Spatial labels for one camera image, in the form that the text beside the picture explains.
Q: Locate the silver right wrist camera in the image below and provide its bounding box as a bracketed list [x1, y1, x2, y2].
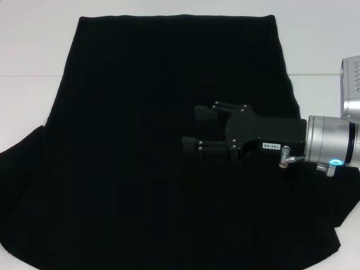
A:
[340, 55, 360, 123]

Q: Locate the black shirt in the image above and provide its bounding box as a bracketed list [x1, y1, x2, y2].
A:
[0, 13, 360, 270]

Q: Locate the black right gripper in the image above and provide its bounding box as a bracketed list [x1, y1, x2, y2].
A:
[182, 101, 308, 169]

